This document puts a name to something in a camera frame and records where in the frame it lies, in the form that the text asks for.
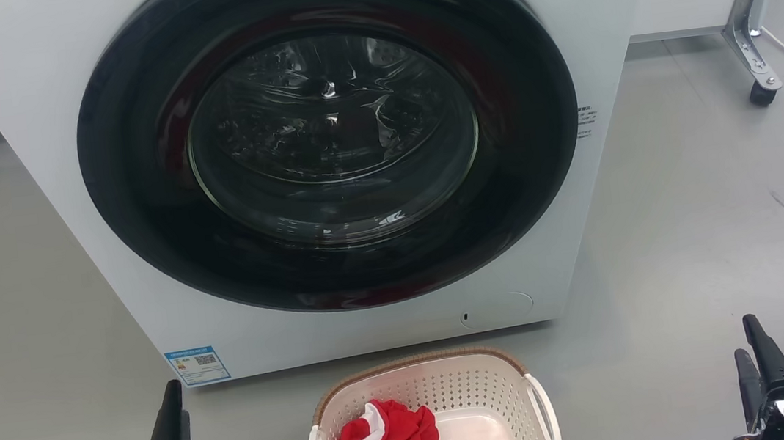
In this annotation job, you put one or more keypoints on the small text sticker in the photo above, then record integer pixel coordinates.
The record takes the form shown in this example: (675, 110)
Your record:
(586, 122)

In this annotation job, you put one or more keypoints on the silver metal bracket leg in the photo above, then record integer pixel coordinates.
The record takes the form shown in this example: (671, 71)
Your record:
(746, 24)

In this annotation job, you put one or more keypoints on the white front-load washing machine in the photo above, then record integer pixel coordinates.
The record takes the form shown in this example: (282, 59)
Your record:
(43, 141)

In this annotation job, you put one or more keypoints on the black round washer door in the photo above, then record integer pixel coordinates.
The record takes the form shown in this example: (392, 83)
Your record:
(139, 204)

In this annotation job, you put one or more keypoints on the black caster wheel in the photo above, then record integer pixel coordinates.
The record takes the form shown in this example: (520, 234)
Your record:
(762, 94)

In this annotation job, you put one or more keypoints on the cream perforated laundry basket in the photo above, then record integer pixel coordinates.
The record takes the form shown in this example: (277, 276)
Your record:
(486, 394)

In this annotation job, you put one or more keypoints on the blue energy label sticker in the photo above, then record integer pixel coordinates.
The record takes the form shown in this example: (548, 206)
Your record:
(197, 365)

